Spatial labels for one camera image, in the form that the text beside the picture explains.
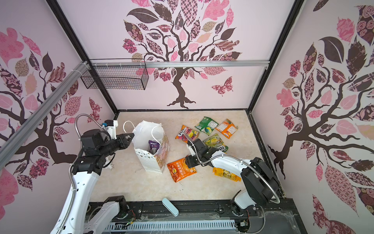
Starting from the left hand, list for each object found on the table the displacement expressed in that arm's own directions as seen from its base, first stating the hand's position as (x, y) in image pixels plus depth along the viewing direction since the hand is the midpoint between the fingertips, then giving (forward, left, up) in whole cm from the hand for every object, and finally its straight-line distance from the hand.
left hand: (133, 138), depth 72 cm
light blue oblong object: (-28, -19, -22) cm, 40 cm away
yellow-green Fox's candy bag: (+12, -46, -23) cm, 53 cm away
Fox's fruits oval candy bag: (+18, -30, -22) cm, 41 cm away
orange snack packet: (-8, -23, -23) cm, 34 cm away
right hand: (-2, -28, -21) cm, 35 cm away
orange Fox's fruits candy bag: (+23, -57, -22) cm, 65 cm away
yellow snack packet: (-11, -49, -21) cm, 54 cm away
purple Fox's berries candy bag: (+7, -6, -19) cm, 21 cm away
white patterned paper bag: (+11, -3, -9) cm, 14 cm away
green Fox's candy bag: (+26, -41, -23) cm, 54 cm away
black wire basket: (+46, +20, +9) cm, 51 cm away
